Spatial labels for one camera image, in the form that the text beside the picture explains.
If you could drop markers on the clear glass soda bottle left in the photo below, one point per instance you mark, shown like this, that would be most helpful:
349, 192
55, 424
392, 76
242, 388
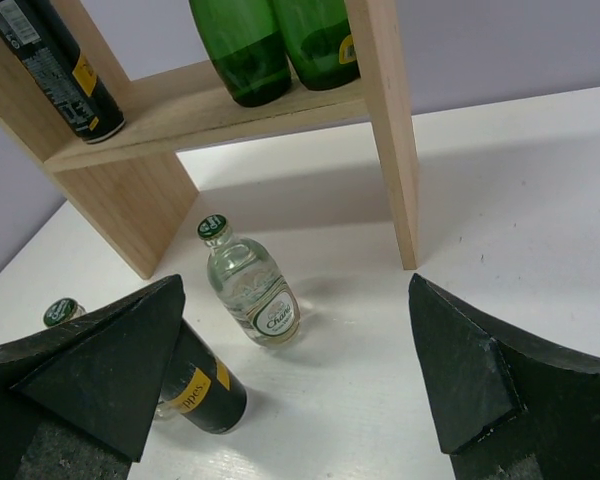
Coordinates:
61, 311

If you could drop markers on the clear glass soda bottle rear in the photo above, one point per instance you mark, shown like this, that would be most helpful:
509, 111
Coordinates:
249, 283

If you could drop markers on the black soda can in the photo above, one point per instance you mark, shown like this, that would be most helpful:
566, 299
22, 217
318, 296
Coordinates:
200, 387
38, 37

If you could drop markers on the black soda can front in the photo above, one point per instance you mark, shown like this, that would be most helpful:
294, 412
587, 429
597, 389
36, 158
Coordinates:
38, 37

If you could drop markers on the green glass bottle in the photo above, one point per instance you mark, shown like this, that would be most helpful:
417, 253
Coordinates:
318, 41
245, 45

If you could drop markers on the clear glass soda bottle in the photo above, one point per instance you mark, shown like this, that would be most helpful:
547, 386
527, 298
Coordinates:
249, 283
61, 311

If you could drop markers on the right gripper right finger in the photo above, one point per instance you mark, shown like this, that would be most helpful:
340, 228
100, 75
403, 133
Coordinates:
506, 404

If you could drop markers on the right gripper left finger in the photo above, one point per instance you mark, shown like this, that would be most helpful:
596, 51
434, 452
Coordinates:
77, 400

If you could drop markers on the green glass bottle left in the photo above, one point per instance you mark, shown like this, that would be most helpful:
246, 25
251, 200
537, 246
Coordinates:
245, 45

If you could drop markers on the wooden two-tier shelf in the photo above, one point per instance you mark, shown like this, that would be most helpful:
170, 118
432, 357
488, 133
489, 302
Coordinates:
134, 190

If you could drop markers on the green glass bottle right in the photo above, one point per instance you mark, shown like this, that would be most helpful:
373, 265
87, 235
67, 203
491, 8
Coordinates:
318, 41

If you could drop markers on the black soda can rear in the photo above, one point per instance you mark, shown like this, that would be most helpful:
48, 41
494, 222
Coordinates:
200, 387

